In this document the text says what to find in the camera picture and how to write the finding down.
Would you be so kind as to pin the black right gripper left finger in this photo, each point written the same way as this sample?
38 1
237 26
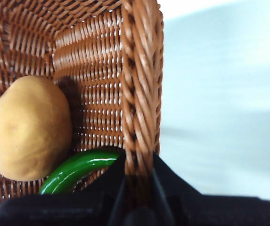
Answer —
66 209

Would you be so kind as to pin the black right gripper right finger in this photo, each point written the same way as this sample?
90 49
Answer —
207 209

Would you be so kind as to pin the green cucumber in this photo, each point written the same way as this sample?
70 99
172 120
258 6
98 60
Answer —
78 164

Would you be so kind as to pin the brown potato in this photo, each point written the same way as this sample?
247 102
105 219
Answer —
31 127

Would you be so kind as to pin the brown wicker basket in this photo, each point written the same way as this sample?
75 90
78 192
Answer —
97 70

